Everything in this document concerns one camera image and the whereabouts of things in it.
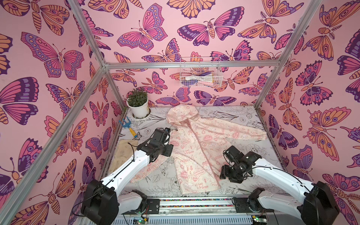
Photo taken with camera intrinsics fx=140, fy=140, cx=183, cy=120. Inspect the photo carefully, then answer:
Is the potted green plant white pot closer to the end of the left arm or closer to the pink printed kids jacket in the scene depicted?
the pink printed kids jacket

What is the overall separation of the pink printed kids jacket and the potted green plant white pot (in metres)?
0.20

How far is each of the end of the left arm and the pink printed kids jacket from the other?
0.03 m

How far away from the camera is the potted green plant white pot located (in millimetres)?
1050

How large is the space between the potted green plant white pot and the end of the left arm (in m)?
0.40

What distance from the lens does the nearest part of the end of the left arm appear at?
583mm

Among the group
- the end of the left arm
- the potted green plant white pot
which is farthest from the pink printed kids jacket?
the potted green plant white pot

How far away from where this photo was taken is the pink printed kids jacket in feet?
2.72
